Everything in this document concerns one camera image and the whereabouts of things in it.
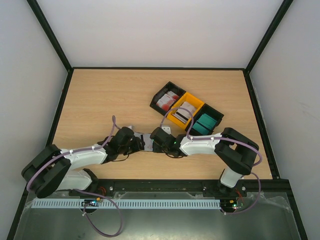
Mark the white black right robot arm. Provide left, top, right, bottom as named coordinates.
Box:
left=150, top=127, right=263, bottom=196

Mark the black right tray compartment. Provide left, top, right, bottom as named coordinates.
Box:
left=189, top=103, right=224, bottom=136

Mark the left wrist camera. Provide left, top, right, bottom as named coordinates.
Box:
left=126, top=125, right=135, bottom=132

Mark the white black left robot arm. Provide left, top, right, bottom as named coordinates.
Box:
left=21, top=127, right=145, bottom=199

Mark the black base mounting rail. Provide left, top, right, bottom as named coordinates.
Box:
left=86, top=179, right=247, bottom=199

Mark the black tray compartment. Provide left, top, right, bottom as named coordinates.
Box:
left=189, top=103, right=224, bottom=136
left=149, top=81, right=186, bottom=116

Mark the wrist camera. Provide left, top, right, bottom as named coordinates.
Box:
left=126, top=125, right=135, bottom=132
left=161, top=125, right=172, bottom=135

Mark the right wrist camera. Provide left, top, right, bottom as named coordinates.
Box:
left=161, top=125, right=172, bottom=135

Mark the light blue slotted cable duct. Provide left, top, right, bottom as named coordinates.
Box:
left=31, top=198, right=221, bottom=210

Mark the teal card stack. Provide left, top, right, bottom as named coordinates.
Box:
left=191, top=113, right=217, bottom=135

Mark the black left tray compartment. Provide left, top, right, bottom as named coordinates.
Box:
left=149, top=81, right=186, bottom=116

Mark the yellow middle tray compartment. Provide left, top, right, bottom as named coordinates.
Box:
left=166, top=92, right=205, bottom=130

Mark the red white card stack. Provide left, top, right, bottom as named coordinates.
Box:
left=156, top=91, right=179, bottom=112

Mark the brown leather card holder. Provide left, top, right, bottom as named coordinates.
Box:
left=134, top=132, right=153, bottom=152

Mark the black metal cage frame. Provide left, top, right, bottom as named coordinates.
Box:
left=6, top=0, right=309, bottom=240

